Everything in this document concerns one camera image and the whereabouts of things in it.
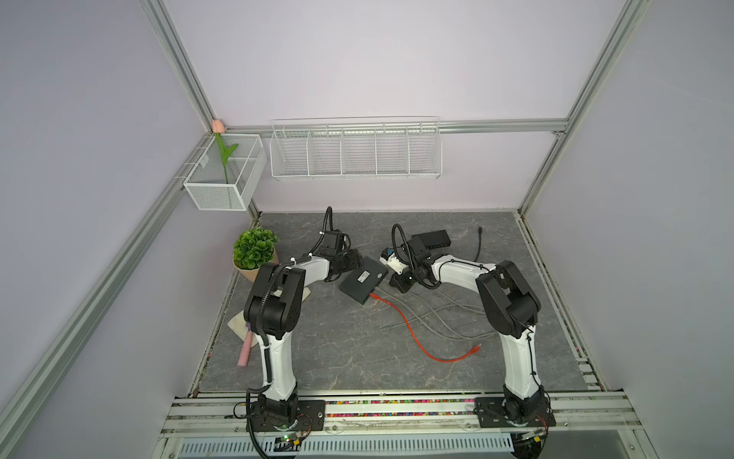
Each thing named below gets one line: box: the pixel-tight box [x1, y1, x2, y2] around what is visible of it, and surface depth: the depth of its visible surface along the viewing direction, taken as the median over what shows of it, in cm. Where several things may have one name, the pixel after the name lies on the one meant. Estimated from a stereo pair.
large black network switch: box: [339, 256, 389, 306], surface depth 100 cm
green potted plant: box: [233, 226, 281, 283], surface depth 92 cm
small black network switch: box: [411, 229, 453, 250], surface depth 114 cm
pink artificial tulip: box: [212, 118, 239, 185], surface depth 92 cm
